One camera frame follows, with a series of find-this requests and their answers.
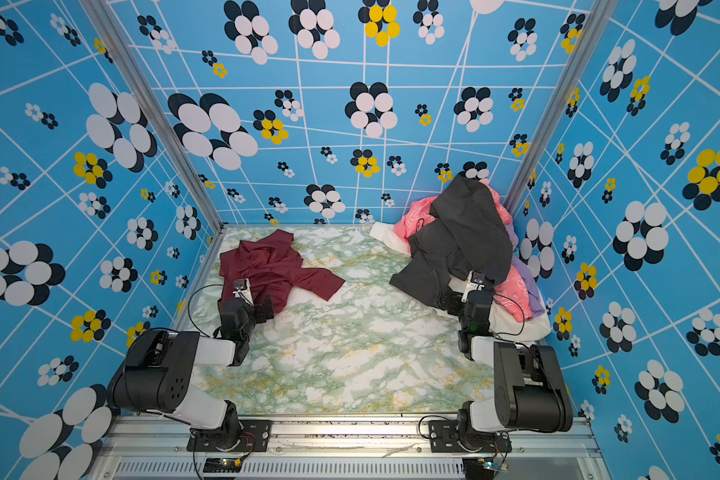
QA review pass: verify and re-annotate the maroon shirt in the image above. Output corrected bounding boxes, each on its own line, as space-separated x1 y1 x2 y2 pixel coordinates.
218 229 345 314

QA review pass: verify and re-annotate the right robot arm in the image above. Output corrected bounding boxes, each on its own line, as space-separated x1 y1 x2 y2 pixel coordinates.
444 290 574 453

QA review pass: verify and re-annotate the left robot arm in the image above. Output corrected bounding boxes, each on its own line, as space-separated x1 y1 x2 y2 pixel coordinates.
108 296 274 454

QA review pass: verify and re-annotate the pink cloth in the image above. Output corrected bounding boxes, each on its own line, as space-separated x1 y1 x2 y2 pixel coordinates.
393 180 535 323

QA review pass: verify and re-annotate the lavender cloth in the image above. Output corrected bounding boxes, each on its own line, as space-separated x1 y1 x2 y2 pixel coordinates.
506 224 546 318

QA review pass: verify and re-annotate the dark grey cloth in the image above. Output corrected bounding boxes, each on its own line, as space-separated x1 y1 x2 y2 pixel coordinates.
390 176 513 309

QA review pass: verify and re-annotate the right circuit board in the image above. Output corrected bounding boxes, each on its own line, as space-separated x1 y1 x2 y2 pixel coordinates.
462 458 504 480

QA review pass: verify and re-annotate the circuit board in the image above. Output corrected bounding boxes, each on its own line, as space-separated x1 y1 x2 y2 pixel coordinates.
462 458 504 480
203 458 243 475

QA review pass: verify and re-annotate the left circuit board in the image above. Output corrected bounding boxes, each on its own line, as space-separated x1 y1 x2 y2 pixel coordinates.
203 458 243 475

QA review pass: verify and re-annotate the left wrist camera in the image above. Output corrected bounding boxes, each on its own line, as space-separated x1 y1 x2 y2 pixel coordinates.
233 278 253 305

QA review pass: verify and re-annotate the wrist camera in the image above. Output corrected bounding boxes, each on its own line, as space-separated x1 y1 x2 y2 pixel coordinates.
233 278 253 305
461 271 486 303

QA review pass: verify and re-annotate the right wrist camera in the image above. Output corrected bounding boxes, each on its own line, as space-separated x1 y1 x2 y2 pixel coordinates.
461 271 486 303

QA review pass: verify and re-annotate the left camera cable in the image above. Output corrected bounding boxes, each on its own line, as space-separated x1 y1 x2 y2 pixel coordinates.
187 284 236 337

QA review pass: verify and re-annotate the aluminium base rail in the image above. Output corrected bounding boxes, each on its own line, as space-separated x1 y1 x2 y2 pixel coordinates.
90 414 611 479

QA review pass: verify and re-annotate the left aluminium corner post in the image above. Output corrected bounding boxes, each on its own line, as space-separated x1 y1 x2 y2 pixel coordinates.
80 1 224 235

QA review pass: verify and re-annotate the aluminium corner post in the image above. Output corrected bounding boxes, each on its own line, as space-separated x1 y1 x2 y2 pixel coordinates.
80 1 224 235
504 0 619 212

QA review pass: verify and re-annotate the right aluminium corner post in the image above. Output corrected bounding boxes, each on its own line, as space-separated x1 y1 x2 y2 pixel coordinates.
504 0 619 212

